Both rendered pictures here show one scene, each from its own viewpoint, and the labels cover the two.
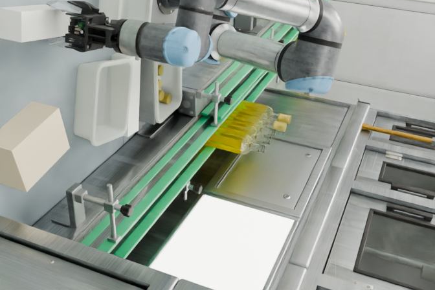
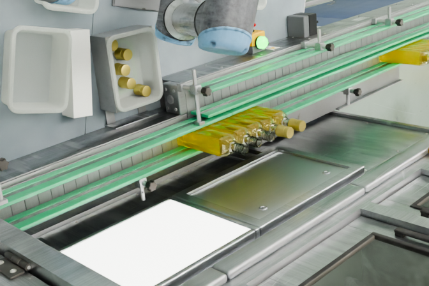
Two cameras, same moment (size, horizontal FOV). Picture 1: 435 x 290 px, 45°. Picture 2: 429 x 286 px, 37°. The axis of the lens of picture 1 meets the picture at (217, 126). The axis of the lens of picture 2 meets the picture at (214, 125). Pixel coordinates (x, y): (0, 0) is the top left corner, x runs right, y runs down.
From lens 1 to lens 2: 0.86 m
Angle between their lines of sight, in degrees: 25
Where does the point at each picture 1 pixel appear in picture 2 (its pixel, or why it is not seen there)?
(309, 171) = (313, 187)
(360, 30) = not seen: outside the picture
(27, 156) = not seen: outside the picture
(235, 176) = (221, 186)
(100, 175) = (36, 154)
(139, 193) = (64, 172)
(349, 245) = (312, 264)
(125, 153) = (78, 140)
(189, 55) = not seen: outside the picture
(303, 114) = (364, 138)
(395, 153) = not seen: outside the picture
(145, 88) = (105, 70)
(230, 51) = (177, 22)
